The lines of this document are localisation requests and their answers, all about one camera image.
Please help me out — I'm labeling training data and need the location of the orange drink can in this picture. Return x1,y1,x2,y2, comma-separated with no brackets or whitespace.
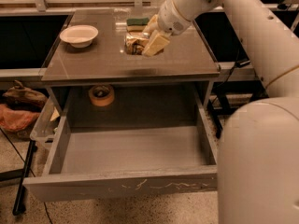
124,32,150,55

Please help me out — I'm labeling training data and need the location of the orange cloth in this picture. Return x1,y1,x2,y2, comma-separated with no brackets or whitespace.
0,104,39,133

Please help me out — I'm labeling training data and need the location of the green yellow sponge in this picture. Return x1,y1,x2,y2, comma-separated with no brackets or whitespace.
126,18,150,32

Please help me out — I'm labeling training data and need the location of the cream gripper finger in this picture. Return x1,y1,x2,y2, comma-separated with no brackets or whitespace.
142,30,171,57
143,14,159,35

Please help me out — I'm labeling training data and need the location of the roll of masking tape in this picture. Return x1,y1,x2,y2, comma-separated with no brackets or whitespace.
88,85,115,106

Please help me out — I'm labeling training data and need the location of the clear plastic bin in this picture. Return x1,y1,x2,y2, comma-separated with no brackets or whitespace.
30,98,60,149

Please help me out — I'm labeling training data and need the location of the grey open top drawer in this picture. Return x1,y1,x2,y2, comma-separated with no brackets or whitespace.
24,83,217,202

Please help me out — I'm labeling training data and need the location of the brown bag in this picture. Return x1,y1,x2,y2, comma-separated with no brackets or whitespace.
3,80,48,111

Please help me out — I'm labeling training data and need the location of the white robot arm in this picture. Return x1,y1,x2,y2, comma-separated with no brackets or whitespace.
149,0,299,224

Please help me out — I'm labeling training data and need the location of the black stand leg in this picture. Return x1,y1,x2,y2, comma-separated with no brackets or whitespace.
12,140,37,217

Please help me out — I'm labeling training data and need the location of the grey cabinet with glossy top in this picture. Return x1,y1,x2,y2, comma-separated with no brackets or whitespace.
42,9,219,124

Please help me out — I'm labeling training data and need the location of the black power adapter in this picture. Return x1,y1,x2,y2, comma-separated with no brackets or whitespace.
235,59,250,68

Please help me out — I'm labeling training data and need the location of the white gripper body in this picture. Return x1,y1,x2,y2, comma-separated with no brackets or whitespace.
157,0,191,35

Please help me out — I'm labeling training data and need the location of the white bowl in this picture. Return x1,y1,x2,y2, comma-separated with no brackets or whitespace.
60,25,98,49

